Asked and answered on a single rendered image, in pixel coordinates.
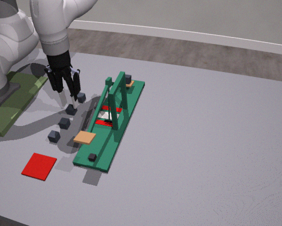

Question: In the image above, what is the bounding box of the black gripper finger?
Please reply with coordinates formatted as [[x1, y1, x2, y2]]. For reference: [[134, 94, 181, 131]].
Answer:
[[44, 65, 67, 107], [60, 67, 81, 109]]

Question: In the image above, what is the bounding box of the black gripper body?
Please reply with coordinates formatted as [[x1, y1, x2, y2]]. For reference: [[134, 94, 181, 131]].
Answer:
[[46, 50, 73, 77]]

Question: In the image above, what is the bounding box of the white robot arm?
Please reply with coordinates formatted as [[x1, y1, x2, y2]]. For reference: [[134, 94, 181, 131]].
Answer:
[[0, 0, 98, 106]]

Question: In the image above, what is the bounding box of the red flat square plate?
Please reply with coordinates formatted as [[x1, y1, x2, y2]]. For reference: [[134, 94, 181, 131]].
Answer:
[[21, 153, 57, 181]]

